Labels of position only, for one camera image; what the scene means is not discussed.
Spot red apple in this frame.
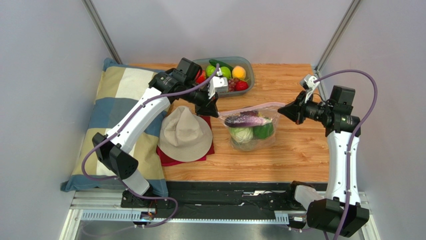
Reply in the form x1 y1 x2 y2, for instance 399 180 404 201
195 70 206 85

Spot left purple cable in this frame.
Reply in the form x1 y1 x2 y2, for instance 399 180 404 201
81 63 221 231

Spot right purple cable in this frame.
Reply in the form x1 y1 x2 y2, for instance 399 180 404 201
299 69 379 240

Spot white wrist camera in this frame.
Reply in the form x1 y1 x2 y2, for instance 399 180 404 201
299 74 320 104
208 76 229 99

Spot right aluminium frame post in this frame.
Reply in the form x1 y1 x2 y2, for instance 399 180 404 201
314 0 363 75

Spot red tomato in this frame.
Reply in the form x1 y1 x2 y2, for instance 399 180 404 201
234 80 249 92

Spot clear zip top bag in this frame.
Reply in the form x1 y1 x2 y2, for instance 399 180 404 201
218 102 285 152

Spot green cucumber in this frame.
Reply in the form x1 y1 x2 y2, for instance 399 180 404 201
208 59 234 72

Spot beige bucket hat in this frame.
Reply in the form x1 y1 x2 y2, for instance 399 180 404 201
157 106 213 163

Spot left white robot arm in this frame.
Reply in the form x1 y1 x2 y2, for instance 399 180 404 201
84 58 222 199

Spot grey plastic basket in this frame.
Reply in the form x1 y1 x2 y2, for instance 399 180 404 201
192 56 255 98

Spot aluminium frame post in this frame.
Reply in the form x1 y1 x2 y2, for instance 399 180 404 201
314 0 363 75
82 0 123 64

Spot green bell pepper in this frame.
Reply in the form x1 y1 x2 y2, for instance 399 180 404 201
252 123 275 140

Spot red cloth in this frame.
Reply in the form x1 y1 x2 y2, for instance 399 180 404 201
156 116 215 167

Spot purple cable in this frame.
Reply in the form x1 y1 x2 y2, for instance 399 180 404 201
81 63 221 231
299 69 379 240

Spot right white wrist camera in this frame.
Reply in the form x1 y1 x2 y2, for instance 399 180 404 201
299 74 320 104

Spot green apple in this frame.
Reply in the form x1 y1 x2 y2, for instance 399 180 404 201
220 66 232 80
205 65 217 78

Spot checked blue beige pillow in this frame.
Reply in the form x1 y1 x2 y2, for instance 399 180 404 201
60 58 169 197

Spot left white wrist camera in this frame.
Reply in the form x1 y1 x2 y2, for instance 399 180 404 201
208 76 229 99

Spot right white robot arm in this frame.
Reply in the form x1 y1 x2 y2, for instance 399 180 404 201
278 85 370 238

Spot left aluminium frame post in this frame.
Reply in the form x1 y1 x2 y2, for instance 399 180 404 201
82 0 123 64

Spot purple grapes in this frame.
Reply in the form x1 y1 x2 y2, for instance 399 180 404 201
227 78 240 92

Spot pale green cabbage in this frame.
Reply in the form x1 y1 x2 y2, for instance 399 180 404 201
228 127 254 144

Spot purple eggplant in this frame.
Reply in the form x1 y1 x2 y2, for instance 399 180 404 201
224 115 272 128

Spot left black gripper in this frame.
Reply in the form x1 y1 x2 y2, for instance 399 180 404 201
181 82 218 118

